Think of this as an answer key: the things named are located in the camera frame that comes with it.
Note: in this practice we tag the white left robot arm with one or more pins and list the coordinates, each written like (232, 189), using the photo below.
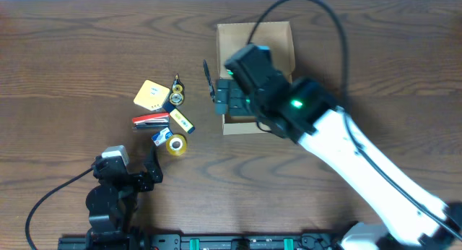
(113, 203)

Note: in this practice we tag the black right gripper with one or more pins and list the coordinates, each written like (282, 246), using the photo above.
(224, 97)

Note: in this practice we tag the red black stapler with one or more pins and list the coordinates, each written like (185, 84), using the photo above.
(152, 121)

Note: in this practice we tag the blue white staples box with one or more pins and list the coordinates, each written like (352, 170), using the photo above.
(162, 136)

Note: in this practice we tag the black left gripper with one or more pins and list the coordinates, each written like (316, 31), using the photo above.
(143, 181)

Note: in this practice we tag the yellow highlighter marker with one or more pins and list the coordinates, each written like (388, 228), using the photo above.
(178, 117)

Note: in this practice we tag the black pen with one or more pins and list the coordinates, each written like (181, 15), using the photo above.
(209, 81)

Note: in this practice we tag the correction tape dispenser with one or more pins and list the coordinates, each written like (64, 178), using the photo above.
(177, 96)

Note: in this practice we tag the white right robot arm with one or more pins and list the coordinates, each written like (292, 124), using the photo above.
(412, 218)

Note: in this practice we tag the yellow sticky note pad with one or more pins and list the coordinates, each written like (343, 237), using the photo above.
(151, 96)

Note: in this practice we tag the yellow clear tape roll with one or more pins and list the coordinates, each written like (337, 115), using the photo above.
(176, 145)

